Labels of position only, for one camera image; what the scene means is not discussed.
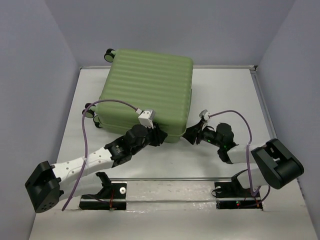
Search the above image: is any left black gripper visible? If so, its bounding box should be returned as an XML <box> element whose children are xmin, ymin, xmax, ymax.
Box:
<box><xmin>130</xmin><ymin>121</ymin><xmax>167</xmax><ymax>155</ymax></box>

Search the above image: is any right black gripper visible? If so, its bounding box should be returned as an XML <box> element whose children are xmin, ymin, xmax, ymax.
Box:
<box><xmin>180</xmin><ymin>119</ymin><xmax>223</xmax><ymax>148</ymax></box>

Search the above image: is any green hard-shell suitcase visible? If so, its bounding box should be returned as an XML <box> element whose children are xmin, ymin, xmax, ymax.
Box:
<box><xmin>82</xmin><ymin>48</ymin><xmax>194</xmax><ymax>144</ymax></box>

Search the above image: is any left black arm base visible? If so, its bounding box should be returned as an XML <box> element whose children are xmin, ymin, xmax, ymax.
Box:
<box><xmin>79</xmin><ymin>172</ymin><xmax>127</xmax><ymax>211</ymax></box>

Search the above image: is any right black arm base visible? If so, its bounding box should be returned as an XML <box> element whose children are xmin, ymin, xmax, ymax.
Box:
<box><xmin>211</xmin><ymin>181</ymin><xmax>263</xmax><ymax>210</ymax></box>

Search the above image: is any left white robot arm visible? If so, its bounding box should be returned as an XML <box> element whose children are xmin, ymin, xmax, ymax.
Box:
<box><xmin>24</xmin><ymin>123</ymin><xmax>168</xmax><ymax>214</ymax></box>

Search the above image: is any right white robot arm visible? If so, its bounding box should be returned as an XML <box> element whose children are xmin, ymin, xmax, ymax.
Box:
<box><xmin>183</xmin><ymin>122</ymin><xmax>305</xmax><ymax>196</ymax></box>

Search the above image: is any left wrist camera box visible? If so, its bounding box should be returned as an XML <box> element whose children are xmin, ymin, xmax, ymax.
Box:
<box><xmin>138</xmin><ymin>109</ymin><xmax>156</xmax><ymax>129</ymax></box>

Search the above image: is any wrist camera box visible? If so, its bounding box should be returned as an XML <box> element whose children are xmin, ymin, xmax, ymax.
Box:
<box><xmin>199</xmin><ymin>109</ymin><xmax>210</xmax><ymax>125</ymax></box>
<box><xmin>138</xmin><ymin>109</ymin><xmax>156</xmax><ymax>129</ymax></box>

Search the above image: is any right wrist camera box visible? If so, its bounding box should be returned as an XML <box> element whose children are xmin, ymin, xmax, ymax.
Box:
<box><xmin>199</xmin><ymin>109</ymin><xmax>210</xmax><ymax>125</ymax></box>

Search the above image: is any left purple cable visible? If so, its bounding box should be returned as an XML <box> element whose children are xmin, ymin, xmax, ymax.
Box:
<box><xmin>61</xmin><ymin>99</ymin><xmax>141</xmax><ymax>212</ymax></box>

